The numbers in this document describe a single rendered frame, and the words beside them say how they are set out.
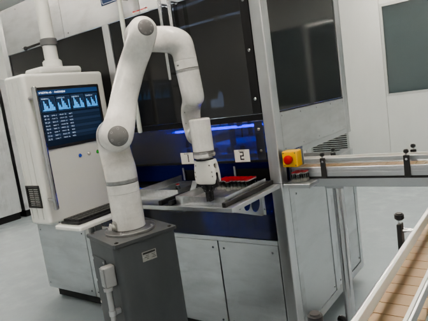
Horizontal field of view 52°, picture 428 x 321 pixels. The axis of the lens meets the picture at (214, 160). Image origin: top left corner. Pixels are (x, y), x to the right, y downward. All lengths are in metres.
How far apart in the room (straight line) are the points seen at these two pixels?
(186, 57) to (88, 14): 1.17
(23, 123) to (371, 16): 5.22
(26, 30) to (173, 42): 1.71
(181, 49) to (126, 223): 0.68
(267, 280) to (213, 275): 0.33
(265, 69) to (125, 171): 0.79
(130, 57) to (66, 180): 0.96
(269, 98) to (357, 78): 4.72
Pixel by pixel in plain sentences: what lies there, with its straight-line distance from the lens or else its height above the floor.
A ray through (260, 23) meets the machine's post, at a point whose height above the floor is 1.60.
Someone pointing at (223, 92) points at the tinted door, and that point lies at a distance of 2.15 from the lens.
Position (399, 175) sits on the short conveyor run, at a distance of 1.98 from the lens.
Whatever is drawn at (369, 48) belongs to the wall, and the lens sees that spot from 6.63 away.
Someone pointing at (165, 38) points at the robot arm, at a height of 1.55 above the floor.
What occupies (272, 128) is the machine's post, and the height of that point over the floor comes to 1.14.
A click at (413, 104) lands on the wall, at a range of 6.51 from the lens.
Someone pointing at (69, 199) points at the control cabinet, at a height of 0.90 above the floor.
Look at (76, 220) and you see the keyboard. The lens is 2.24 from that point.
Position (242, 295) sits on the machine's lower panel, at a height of 0.29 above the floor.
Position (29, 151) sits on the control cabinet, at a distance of 2.35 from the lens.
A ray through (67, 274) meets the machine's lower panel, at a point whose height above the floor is 0.22.
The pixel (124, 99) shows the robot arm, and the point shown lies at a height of 1.35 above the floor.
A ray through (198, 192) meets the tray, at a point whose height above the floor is 0.89.
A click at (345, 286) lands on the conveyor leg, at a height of 0.34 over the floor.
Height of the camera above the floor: 1.30
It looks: 8 degrees down
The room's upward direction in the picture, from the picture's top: 8 degrees counter-clockwise
